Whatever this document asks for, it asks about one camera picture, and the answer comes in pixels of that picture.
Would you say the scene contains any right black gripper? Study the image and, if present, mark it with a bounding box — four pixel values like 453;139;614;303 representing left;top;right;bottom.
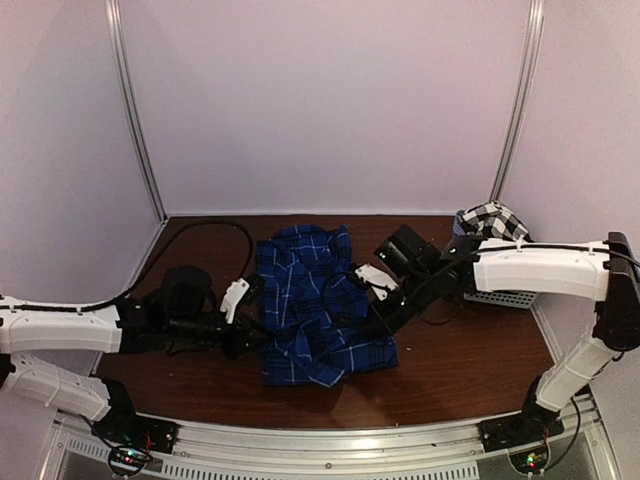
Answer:
365;269;438;339

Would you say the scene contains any light blue plastic basket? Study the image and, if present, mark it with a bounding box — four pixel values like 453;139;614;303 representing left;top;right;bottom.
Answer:
463;291;539;310

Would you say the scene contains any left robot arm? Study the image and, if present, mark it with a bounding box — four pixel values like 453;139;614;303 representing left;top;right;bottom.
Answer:
1;266;272;444

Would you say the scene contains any green circuit board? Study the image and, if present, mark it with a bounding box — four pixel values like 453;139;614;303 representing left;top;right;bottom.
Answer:
509;449;550;475
107;445;152;476

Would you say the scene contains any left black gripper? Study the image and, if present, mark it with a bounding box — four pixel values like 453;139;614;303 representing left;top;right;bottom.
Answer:
167;310;275;361

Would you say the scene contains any blue plaid long sleeve shirt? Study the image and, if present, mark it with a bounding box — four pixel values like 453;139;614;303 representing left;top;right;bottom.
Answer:
255;225;398;388

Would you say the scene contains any right green circuit board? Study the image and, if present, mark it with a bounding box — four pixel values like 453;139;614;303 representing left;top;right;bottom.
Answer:
509;449;550;475

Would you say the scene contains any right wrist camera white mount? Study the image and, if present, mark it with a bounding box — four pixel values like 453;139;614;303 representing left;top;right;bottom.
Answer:
354;264;400;301

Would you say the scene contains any front aluminium rail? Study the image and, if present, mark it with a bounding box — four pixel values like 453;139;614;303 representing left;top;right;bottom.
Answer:
35;398;622;479

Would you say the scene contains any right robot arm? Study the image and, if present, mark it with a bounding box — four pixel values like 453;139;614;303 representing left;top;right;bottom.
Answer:
355;225;639;442

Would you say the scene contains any aluminium frame post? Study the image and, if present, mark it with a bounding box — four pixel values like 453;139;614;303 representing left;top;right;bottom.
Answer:
490;0;545;201
104;0;168;222

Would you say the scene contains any left green circuit board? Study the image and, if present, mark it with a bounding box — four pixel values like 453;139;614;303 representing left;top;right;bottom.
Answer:
107;445;152;476

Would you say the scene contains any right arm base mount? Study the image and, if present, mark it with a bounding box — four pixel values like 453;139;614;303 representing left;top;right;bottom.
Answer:
478;379;565;452

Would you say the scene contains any left aluminium frame post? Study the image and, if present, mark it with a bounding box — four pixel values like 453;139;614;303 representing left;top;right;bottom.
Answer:
104;0;168;222

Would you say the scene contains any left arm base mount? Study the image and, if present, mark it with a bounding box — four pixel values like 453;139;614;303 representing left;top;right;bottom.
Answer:
91;379;178;454

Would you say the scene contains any small blue gingham shirt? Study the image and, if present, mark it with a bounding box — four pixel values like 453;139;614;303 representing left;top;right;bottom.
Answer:
452;210;467;237

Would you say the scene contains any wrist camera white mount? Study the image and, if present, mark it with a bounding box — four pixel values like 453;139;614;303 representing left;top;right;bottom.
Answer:
354;264;400;301
219;275;264;325

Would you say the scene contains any black white checked shirt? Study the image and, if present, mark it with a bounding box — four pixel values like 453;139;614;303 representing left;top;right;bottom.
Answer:
463;201;532;242

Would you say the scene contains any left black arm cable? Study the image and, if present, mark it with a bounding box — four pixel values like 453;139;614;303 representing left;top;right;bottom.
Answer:
9;219;255;316

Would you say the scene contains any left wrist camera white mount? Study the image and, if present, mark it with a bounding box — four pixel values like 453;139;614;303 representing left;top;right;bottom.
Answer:
219;275;264;325

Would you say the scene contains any right aluminium frame post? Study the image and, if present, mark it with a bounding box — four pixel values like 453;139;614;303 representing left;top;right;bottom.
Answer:
490;0;545;201

